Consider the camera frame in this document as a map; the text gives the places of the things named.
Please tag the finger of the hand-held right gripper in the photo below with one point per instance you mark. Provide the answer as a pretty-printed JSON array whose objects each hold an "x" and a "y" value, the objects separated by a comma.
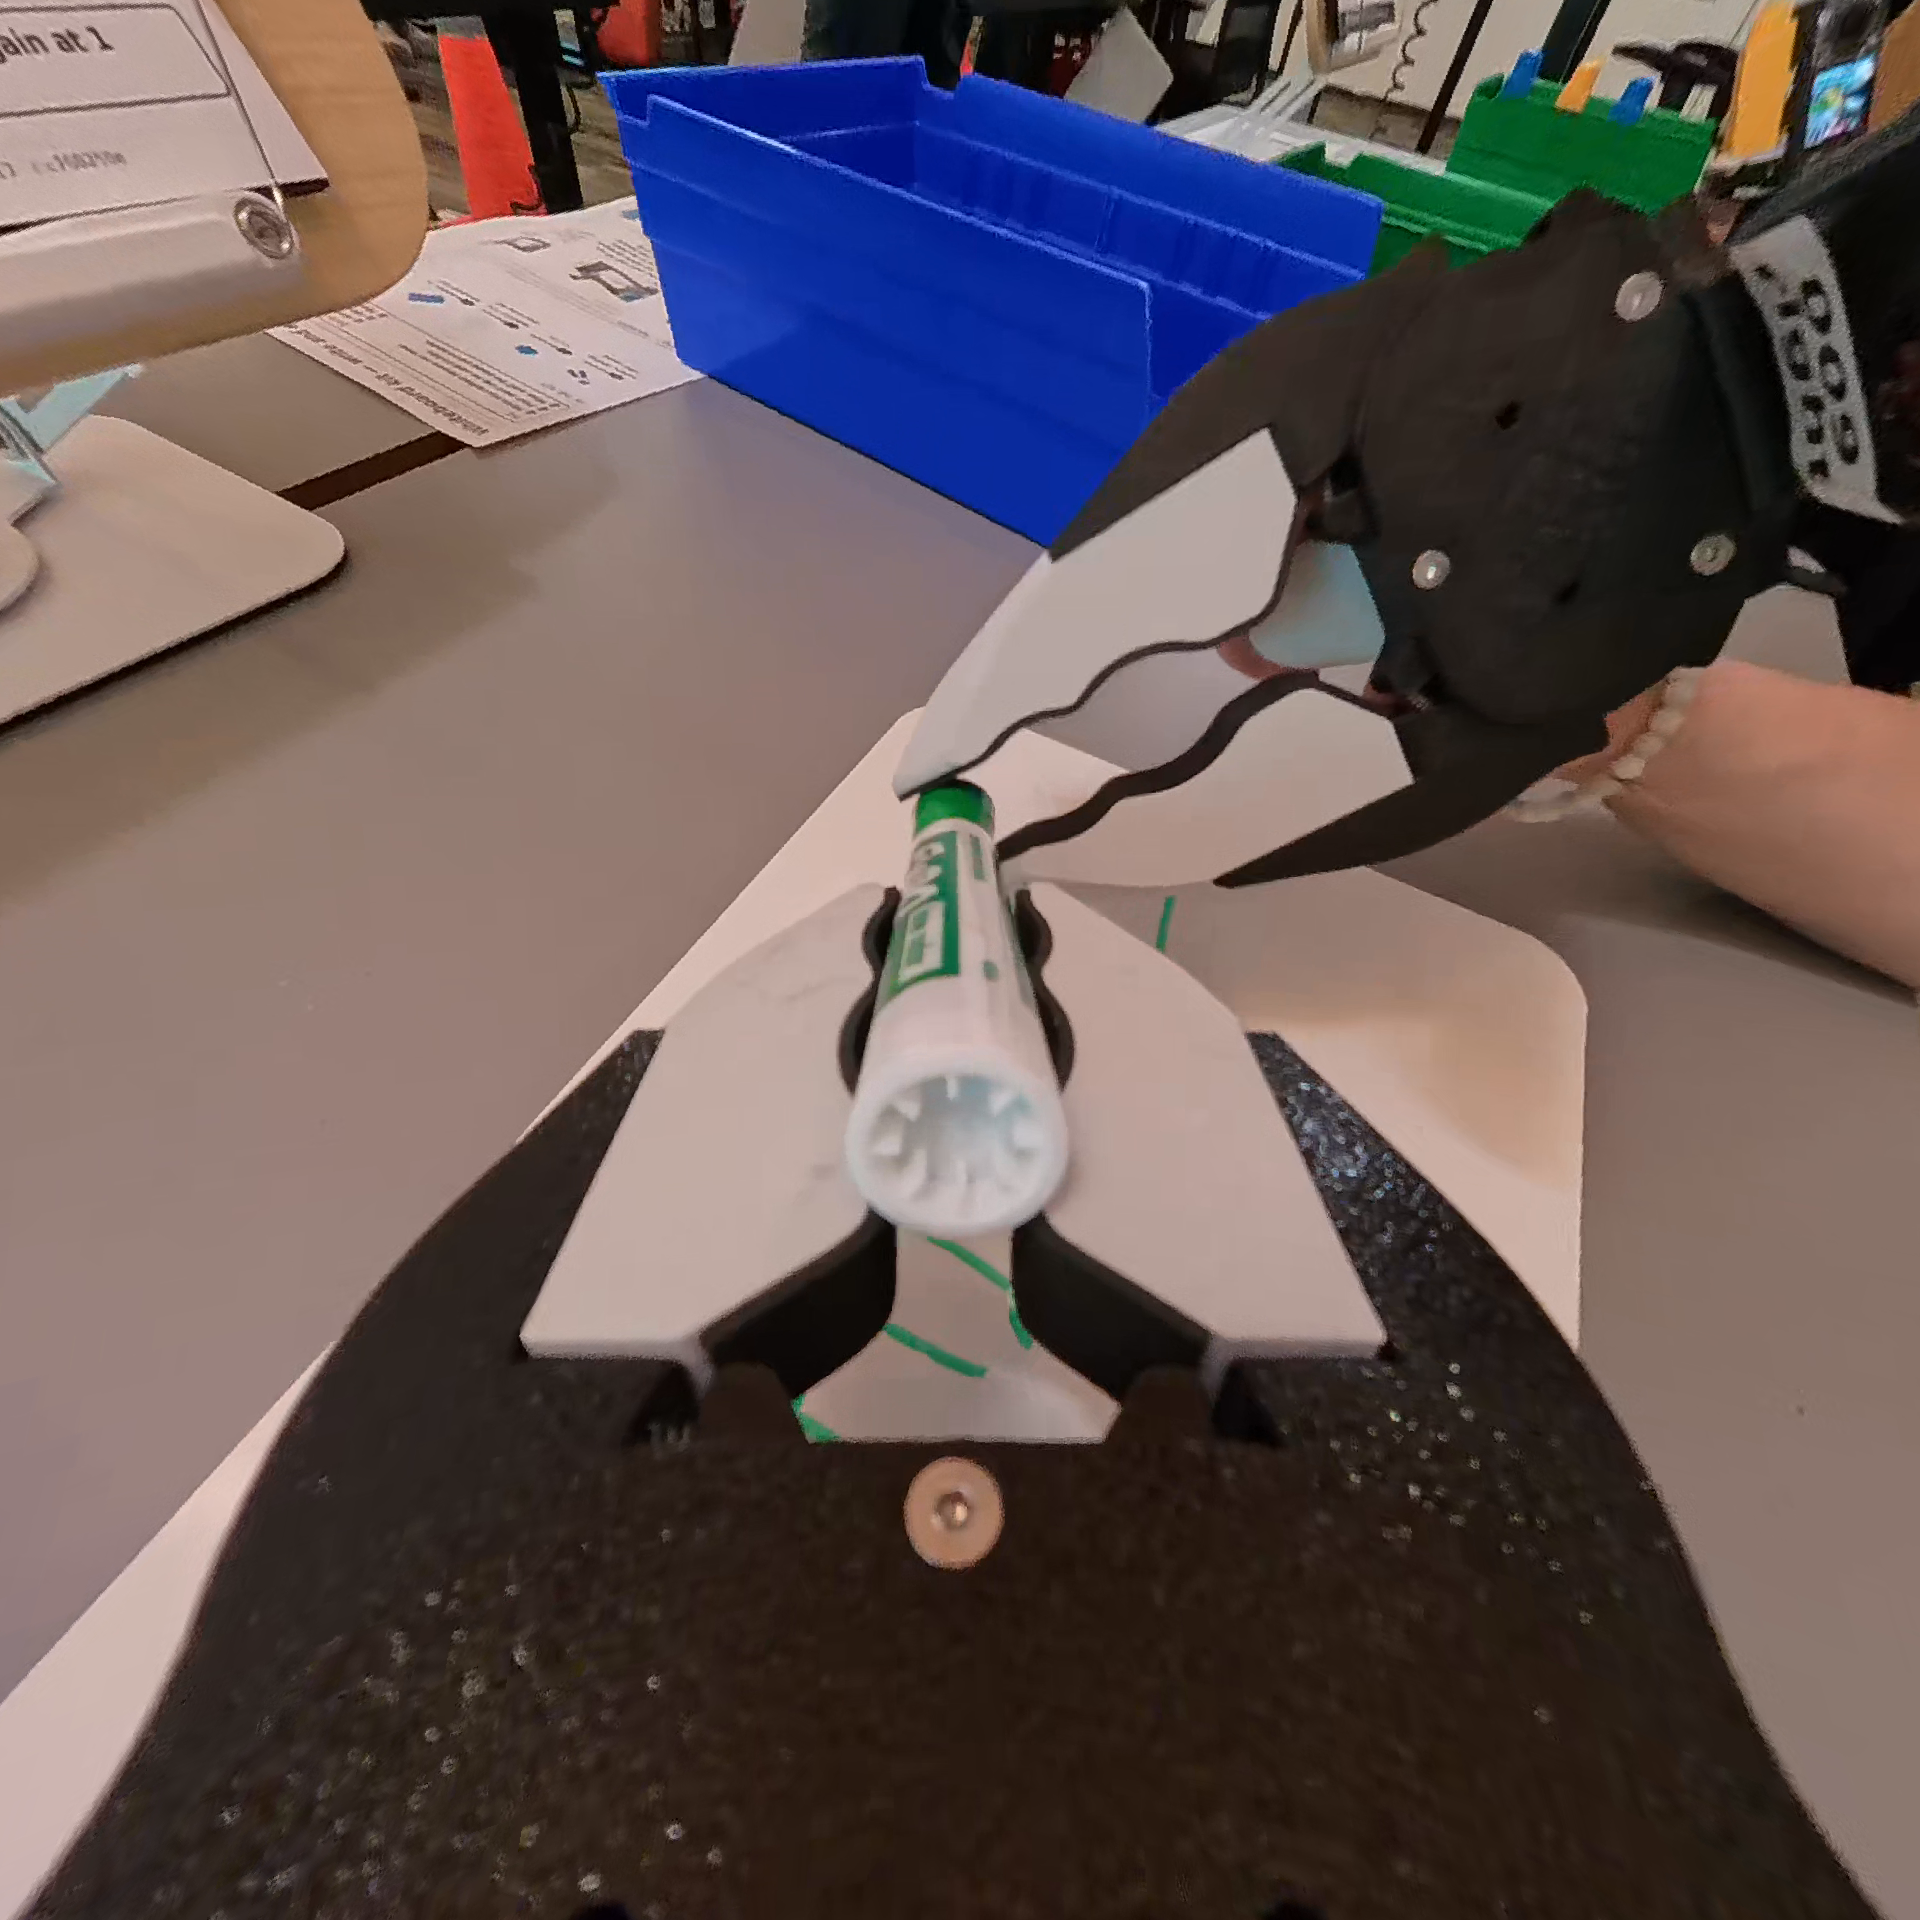
[
  {"x": 1109, "y": 585},
  {"x": 1277, "y": 797}
]

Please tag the printed instruction sheet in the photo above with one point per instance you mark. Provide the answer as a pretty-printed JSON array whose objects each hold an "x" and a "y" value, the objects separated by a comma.
[{"x": 494, "y": 330}]

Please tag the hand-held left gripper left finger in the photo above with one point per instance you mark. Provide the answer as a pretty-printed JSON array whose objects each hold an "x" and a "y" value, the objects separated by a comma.
[{"x": 705, "y": 1142}]

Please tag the green plastic bin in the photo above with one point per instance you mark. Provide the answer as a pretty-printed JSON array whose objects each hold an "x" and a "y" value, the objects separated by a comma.
[{"x": 1560, "y": 150}]

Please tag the white paper sign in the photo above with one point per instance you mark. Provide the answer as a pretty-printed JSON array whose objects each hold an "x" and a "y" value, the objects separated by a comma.
[{"x": 120, "y": 105}]

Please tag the wooden sign stand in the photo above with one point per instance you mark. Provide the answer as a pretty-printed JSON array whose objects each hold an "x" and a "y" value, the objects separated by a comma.
[{"x": 360, "y": 150}]

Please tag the green dry-erase marker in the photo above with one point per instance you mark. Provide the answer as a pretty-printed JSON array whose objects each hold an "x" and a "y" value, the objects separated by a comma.
[{"x": 960, "y": 1142}]

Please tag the green marker cap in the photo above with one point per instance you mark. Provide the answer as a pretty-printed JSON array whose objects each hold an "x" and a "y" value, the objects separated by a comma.
[{"x": 957, "y": 810}]

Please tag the small device with screen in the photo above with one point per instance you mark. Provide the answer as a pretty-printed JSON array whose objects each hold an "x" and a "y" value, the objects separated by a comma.
[{"x": 1838, "y": 98}]

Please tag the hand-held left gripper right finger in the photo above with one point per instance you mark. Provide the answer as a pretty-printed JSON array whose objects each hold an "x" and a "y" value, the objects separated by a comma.
[{"x": 1200, "y": 1172}]

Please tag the blue plastic bin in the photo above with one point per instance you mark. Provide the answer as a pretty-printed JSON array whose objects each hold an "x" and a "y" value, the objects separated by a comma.
[{"x": 902, "y": 301}]

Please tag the person's right forearm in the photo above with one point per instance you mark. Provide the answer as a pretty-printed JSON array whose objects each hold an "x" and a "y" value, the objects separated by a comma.
[{"x": 1770, "y": 810}]

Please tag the person's right hand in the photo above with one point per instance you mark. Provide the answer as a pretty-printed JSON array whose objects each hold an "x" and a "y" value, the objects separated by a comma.
[{"x": 1245, "y": 656}]

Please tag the white whiteboard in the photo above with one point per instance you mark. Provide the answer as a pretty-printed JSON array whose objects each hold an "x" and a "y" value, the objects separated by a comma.
[{"x": 1425, "y": 1049}]

